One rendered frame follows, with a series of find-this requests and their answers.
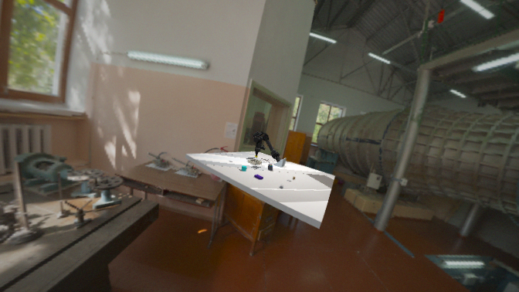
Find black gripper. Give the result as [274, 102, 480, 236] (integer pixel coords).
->
[255, 142, 262, 156]

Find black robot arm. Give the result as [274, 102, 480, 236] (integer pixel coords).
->
[253, 131, 281, 162]

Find beige shallow tray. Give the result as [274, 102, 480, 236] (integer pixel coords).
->
[248, 159, 262, 165]

